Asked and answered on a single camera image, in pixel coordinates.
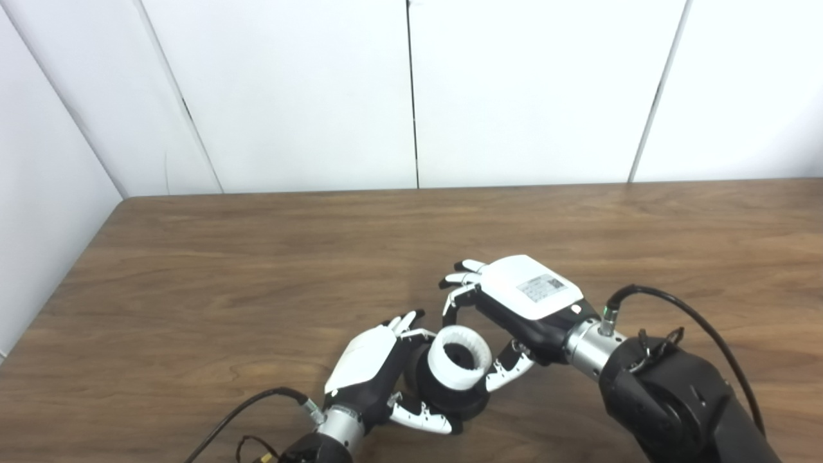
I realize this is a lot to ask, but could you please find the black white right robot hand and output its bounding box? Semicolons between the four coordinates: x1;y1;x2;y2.
439;255;628;393

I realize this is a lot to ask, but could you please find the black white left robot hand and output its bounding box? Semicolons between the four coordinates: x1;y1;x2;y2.
315;309;464;454

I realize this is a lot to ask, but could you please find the round black part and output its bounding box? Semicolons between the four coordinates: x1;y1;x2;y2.
405;341;491;422

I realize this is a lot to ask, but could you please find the white ring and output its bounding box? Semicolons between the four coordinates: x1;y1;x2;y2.
427;325;493;392

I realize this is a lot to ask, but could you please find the thin right arm wire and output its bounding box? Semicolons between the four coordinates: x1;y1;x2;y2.
637;327;685;361

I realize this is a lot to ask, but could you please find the thin arm wire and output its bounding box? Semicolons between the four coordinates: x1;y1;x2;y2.
235;435;280;463
637;327;685;361

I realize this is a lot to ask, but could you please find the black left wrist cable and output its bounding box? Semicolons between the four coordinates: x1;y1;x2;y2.
183;386;325;463

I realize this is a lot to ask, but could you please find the thin left arm wire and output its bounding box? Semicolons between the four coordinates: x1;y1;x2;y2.
235;435;280;463

